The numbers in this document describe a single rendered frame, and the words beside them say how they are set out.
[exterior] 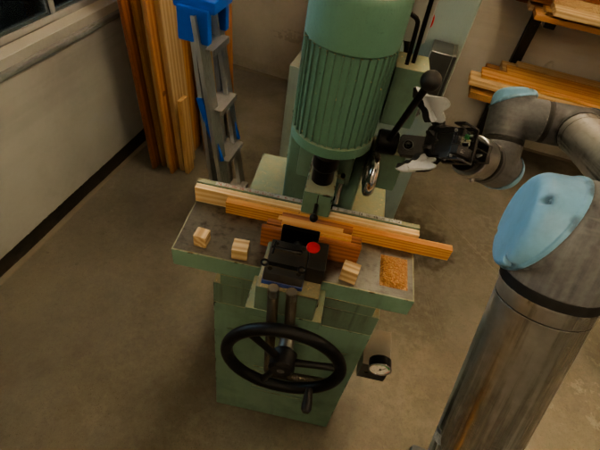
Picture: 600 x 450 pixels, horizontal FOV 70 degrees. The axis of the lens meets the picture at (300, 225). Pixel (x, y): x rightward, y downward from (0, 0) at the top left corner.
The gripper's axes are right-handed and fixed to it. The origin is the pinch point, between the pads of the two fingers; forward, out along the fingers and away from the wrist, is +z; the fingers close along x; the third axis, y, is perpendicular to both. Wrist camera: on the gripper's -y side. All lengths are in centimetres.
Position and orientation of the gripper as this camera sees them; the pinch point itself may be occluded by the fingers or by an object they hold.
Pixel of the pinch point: (401, 127)
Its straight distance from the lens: 83.3
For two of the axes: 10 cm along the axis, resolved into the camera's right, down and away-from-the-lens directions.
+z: -7.7, -1.5, -6.2
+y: 6.0, 1.6, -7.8
